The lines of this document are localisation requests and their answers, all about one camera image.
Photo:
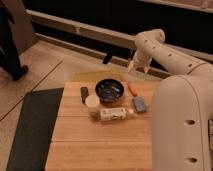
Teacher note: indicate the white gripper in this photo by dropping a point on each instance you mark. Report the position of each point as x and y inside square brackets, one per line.
[140, 60]

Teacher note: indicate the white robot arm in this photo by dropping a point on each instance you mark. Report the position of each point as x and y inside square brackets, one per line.
[182, 105]

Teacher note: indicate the dark ceramic bowl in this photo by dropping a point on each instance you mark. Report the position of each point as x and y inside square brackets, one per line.
[109, 90]

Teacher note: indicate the white paper cup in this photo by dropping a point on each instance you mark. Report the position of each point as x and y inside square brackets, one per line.
[92, 102]

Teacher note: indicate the black remote control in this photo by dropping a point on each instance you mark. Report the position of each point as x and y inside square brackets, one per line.
[84, 93]

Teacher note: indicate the black floor mat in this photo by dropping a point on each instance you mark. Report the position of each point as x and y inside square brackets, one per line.
[34, 130]

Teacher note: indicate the orange handled blue brush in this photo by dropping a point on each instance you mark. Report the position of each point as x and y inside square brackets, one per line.
[138, 101]

